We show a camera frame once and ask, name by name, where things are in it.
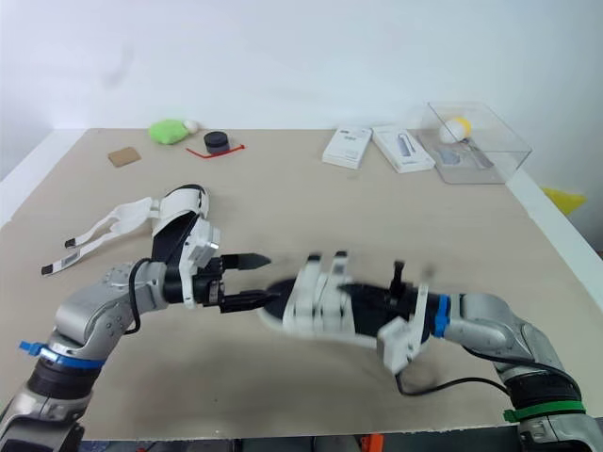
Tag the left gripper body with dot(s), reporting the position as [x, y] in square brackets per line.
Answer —
[209, 287]

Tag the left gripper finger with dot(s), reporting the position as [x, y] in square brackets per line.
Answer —
[247, 300]
[245, 262]

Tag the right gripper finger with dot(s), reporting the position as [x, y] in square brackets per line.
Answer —
[398, 282]

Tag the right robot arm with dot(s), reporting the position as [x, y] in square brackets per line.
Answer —
[509, 329]

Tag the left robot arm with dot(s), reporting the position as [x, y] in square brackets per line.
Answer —
[89, 315]

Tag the red zip tie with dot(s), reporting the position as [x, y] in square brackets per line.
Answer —
[221, 151]

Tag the black round tape roll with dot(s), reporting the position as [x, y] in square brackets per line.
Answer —
[215, 142]

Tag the white pack with blue picture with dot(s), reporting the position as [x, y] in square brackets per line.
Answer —
[402, 148]

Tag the grey flat item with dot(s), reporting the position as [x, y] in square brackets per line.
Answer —
[450, 155]

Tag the robot body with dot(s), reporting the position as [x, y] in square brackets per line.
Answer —
[282, 440]

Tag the white flat pack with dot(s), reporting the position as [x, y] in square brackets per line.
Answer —
[346, 147]

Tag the green plush toy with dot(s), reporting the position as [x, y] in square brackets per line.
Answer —
[166, 132]

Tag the brown cardboard square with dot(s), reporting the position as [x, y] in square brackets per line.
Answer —
[124, 156]

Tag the yellow and white ball toy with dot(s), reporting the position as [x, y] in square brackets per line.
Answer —
[454, 129]

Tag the clear plastic box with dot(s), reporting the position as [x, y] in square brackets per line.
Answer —
[490, 141]

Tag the yellow bag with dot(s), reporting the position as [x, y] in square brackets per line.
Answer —
[565, 200]

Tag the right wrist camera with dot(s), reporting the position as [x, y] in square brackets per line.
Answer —
[395, 343]

